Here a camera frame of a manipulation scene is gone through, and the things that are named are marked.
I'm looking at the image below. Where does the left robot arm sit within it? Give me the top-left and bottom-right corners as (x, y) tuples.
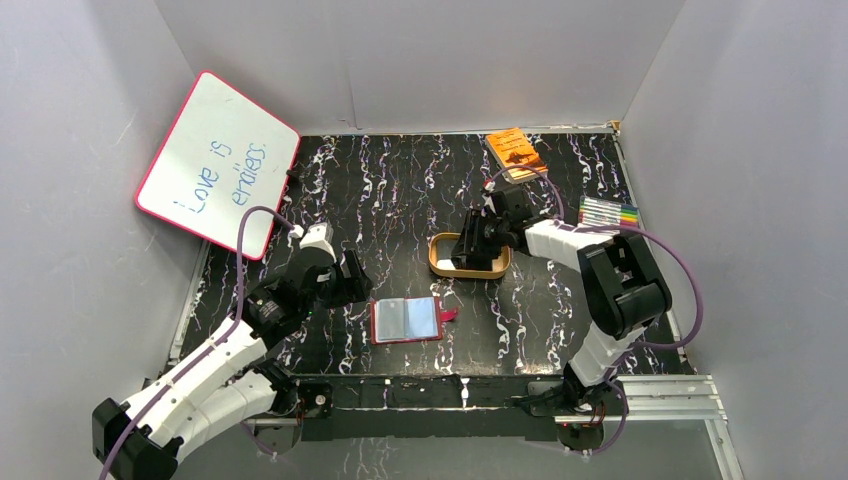
(92, 222), (373, 479)

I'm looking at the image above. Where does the orange book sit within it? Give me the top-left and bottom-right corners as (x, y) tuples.
(484, 128), (548, 184)

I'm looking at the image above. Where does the red card holder wallet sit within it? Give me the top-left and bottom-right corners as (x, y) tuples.
(369, 296), (459, 345)

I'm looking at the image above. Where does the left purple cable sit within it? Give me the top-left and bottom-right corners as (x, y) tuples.
(97, 205), (299, 480)

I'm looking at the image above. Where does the gold oval tray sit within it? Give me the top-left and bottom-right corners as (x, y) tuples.
(428, 232), (512, 280)

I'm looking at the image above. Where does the pack of coloured markers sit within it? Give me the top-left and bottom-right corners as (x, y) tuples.
(578, 196), (640, 227)

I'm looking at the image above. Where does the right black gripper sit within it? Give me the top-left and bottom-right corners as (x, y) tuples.
(451, 208), (509, 260)

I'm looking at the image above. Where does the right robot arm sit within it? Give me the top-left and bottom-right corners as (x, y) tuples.
(450, 182), (672, 414)

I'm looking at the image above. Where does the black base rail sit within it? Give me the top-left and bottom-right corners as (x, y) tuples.
(235, 374), (627, 444)

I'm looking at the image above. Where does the aluminium frame rail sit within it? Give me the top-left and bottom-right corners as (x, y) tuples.
(618, 375), (727, 421)

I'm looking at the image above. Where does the pink framed whiteboard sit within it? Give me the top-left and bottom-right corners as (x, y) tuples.
(135, 71), (301, 260)

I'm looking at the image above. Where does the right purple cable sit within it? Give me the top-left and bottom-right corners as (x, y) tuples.
(486, 164), (705, 455)

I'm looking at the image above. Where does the purple cable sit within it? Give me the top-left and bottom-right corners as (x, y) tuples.
(97, 205), (299, 480)
(486, 164), (705, 455)

